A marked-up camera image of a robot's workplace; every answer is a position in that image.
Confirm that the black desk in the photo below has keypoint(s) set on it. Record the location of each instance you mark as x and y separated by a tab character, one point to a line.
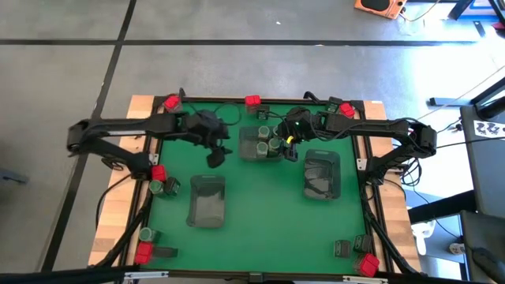
489	177

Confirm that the grey chair foot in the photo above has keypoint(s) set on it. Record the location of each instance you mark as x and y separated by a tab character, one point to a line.
12	176

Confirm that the dark grey desk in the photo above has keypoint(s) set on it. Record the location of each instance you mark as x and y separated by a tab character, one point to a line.
481	232

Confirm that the black computer mouse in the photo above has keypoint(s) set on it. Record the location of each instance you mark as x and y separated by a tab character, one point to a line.
487	260

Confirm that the white handheld device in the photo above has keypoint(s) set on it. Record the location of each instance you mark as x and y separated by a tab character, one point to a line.
420	236

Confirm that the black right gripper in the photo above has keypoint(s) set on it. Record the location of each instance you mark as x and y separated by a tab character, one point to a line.
301	124

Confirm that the aluminium extrusion bar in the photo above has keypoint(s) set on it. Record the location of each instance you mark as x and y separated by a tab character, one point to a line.
146	275
365	280

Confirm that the white power adapter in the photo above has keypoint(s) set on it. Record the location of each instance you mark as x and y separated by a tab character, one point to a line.
457	248

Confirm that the white sheet with black marks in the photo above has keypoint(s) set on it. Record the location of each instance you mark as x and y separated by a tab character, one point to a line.
489	128

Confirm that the green table mat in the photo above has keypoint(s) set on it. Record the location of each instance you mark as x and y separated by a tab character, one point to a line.
256	221

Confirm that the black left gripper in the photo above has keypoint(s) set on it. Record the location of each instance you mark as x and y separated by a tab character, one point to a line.
207	128

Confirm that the black desk crossbar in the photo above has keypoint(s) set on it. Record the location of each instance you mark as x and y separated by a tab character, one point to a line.
442	207

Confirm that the orange board with black disc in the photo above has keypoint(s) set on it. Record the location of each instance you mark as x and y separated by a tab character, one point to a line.
388	13

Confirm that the red-lid patterned paprika tin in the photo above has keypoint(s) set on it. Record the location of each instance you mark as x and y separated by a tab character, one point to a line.
159	173
367	264
172	102
144	252
252	101
347	109

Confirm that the silver corner bracket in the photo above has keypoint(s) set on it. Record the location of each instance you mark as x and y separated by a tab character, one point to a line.
154	159
361	164

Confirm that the black frame hook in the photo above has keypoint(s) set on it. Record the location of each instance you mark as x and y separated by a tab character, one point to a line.
311	96
182	93

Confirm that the wooden table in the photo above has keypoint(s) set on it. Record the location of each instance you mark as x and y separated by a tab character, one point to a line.
108	246

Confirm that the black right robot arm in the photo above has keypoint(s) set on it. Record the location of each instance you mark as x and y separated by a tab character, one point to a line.
367	126

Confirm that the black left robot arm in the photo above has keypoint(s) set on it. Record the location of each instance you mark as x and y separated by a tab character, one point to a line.
126	125

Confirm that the smoky clear plastic bin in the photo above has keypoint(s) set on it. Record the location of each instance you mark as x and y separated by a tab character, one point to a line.
207	205
248	152
321	177

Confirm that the black rig beam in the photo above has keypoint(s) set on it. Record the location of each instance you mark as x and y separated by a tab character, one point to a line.
59	276

